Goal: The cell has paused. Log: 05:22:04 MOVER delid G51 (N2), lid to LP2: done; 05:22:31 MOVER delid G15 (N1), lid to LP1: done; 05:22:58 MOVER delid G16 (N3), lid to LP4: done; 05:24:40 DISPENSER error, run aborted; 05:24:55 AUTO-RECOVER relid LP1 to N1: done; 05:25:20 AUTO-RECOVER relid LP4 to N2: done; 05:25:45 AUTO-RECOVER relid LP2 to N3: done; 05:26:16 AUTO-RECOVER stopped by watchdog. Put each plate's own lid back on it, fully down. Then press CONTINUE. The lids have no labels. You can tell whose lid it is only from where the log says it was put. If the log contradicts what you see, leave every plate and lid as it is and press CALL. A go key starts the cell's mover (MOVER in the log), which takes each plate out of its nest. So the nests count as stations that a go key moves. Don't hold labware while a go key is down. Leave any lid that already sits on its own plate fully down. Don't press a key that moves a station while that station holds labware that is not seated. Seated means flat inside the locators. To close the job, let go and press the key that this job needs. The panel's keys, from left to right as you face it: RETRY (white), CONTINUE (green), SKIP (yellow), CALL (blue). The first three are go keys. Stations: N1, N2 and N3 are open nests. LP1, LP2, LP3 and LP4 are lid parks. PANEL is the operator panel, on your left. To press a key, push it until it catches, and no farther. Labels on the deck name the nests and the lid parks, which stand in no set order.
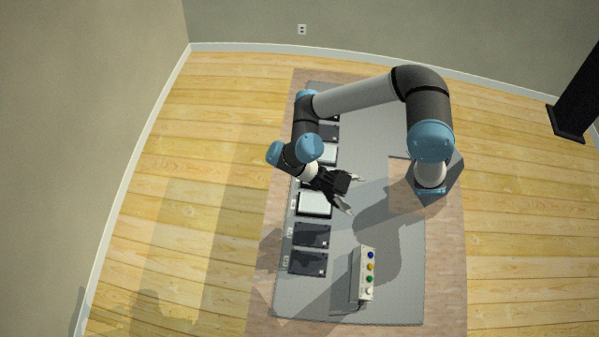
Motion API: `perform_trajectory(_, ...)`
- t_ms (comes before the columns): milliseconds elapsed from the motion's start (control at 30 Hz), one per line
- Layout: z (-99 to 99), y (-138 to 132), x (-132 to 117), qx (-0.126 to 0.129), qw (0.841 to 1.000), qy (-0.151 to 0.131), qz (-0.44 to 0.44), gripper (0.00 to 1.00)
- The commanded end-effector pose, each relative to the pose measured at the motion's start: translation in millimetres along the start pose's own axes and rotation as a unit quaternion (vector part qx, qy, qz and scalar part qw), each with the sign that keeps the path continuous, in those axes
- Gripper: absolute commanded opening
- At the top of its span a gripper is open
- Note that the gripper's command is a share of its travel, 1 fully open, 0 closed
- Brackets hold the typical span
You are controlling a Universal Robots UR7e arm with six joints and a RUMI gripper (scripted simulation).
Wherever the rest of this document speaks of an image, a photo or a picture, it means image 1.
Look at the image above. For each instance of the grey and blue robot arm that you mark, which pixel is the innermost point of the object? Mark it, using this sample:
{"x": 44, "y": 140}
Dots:
{"x": 430, "y": 137}

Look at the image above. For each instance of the white control panel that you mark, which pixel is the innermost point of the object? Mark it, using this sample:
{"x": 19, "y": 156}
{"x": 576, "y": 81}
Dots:
{"x": 361, "y": 275}

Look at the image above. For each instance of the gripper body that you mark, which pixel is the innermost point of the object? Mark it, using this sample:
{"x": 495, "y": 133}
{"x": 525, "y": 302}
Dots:
{"x": 339, "y": 182}

